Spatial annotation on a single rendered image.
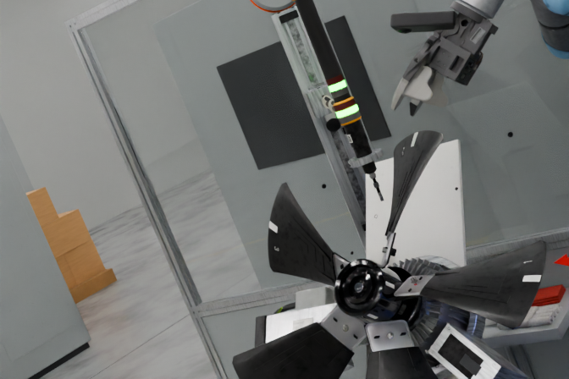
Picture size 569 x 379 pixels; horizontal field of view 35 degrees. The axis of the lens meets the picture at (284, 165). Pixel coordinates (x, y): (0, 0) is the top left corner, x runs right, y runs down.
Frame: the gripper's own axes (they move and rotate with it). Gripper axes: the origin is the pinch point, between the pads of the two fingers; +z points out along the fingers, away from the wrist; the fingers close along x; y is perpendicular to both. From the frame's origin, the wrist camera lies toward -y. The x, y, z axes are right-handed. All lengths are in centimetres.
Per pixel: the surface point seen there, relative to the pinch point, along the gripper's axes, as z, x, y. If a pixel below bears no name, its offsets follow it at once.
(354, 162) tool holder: 15.0, 10.6, -6.5
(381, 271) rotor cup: 31.4, 18.7, 6.9
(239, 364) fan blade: 67, 20, -10
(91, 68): 52, 84, -133
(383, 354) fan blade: 44, 17, 16
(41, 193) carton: 329, 571, -515
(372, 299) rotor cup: 36.5, 16.7, 9.1
